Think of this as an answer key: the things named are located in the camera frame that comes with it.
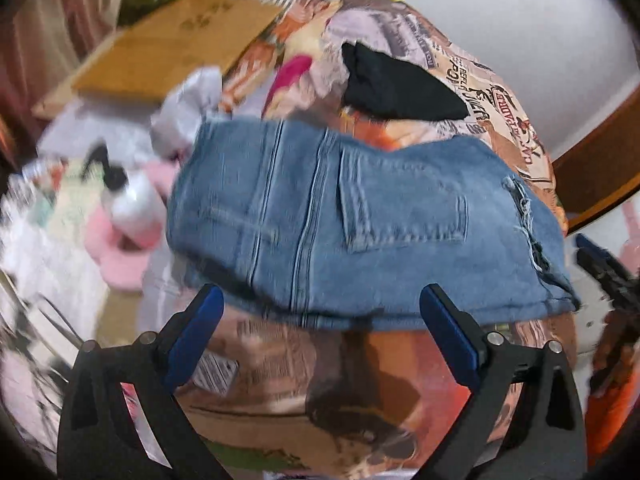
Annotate brown wooden door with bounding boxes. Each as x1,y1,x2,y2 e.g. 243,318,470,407
552,75,639,233

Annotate pink fluffy slipper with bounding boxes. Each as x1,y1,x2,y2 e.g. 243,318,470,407
85,162,178,290

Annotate striped pink curtain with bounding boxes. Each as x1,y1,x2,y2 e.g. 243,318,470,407
1,0,122,129

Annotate newspaper print bed blanket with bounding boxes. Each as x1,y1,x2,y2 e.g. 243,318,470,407
167,0,577,479

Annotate black folded garment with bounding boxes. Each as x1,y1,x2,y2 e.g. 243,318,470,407
341,42,469,122

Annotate wooden lap desk board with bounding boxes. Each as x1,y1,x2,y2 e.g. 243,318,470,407
32,0,282,120

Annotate white bottle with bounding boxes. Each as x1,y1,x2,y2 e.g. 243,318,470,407
81,143,166,248

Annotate orange jacket sleeve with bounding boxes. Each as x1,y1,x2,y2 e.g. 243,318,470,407
585,311,639,468

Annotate blue denim jeans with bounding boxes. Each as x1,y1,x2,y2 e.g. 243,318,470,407
166,117,579,330

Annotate white crumpled cloth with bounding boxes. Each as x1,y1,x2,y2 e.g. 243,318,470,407
37,66,222,168

